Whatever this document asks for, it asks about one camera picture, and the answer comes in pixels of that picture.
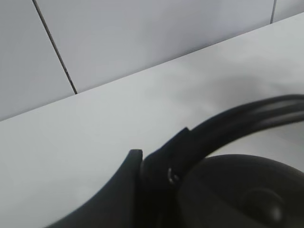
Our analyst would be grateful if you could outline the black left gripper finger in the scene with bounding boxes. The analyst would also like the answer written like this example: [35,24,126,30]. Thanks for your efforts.
[50,150,143,228]

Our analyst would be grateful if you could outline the black round teapot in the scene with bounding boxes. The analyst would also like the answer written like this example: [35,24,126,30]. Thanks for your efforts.
[140,94,304,228]

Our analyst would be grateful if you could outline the dark left wall seam strip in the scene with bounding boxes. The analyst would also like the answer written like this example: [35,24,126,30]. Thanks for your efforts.
[32,0,78,95]

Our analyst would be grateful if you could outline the silver right wall seam strip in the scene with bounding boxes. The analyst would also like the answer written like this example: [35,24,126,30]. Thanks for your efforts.
[270,0,277,24]

